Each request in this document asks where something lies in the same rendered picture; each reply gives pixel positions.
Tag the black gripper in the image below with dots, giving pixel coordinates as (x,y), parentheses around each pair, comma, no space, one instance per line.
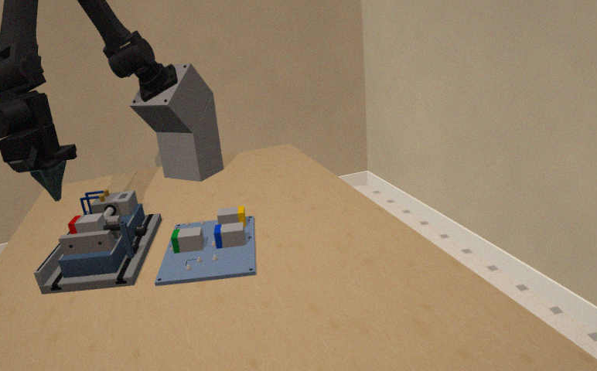
(49,174)

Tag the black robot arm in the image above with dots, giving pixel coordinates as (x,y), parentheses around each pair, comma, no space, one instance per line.
(22,72)

